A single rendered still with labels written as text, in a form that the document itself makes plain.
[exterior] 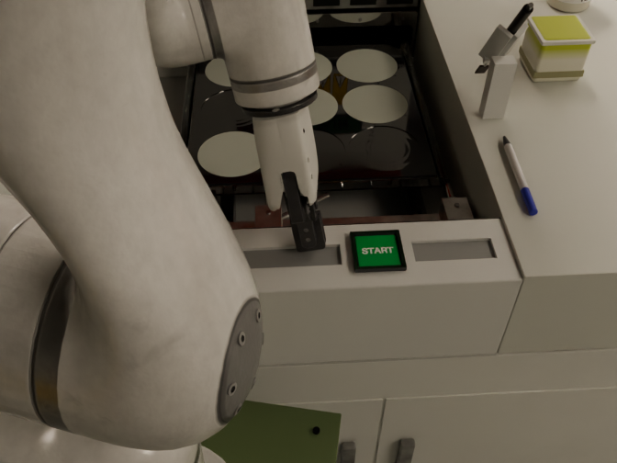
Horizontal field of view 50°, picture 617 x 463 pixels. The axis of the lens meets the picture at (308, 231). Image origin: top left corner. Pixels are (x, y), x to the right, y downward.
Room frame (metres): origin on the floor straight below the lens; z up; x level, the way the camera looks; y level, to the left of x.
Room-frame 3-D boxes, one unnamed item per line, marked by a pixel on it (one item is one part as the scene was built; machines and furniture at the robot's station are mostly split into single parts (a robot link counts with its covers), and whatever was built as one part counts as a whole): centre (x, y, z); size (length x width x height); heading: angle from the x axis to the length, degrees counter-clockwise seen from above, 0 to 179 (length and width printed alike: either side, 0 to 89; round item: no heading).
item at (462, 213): (0.59, -0.19, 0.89); 0.08 x 0.03 x 0.03; 3
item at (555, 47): (0.85, -0.35, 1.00); 0.07 x 0.07 x 0.07; 4
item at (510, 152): (0.61, -0.25, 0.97); 0.14 x 0.01 x 0.01; 2
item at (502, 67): (0.75, -0.25, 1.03); 0.06 x 0.04 x 0.13; 3
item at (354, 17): (1.06, 0.03, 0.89); 0.44 x 0.02 x 0.10; 93
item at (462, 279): (0.48, 0.05, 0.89); 0.55 x 0.09 x 0.14; 93
